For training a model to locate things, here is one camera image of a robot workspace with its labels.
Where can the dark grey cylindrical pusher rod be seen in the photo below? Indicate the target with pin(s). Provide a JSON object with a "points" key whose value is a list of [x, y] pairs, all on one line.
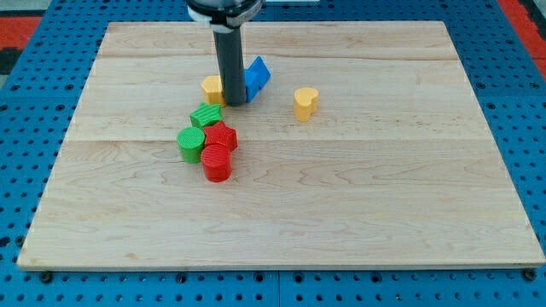
{"points": [[231, 67]]}

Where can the red star block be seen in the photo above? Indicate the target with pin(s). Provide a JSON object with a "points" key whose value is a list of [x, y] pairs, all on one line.
{"points": [[221, 134]]}

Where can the yellow heart block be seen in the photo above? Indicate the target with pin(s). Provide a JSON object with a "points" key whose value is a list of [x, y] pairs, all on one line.
{"points": [[305, 102]]}

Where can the light wooden board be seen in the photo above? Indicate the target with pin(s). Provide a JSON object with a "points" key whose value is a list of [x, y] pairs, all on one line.
{"points": [[396, 169]]}

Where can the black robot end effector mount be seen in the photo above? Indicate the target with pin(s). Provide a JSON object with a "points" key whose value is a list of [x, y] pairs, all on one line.
{"points": [[223, 16]]}

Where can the blue cube block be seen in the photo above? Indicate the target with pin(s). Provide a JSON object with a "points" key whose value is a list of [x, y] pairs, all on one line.
{"points": [[251, 85]]}

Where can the blue triangular block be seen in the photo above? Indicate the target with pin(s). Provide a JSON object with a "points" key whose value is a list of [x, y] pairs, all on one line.
{"points": [[259, 67]]}

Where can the yellow block behind rod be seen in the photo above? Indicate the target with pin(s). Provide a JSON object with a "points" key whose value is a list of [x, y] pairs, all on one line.
{"points": [[213, 93]]}

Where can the red cylinder block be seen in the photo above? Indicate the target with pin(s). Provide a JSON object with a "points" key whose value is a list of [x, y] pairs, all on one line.
{"points": [[216, 162]]}

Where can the green cylinder block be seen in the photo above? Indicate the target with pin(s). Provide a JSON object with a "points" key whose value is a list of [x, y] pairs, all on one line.
{"points": [[190, 142]]}

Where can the green star block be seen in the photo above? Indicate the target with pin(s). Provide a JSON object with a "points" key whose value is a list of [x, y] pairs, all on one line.
{"points": [[205, 115]]}

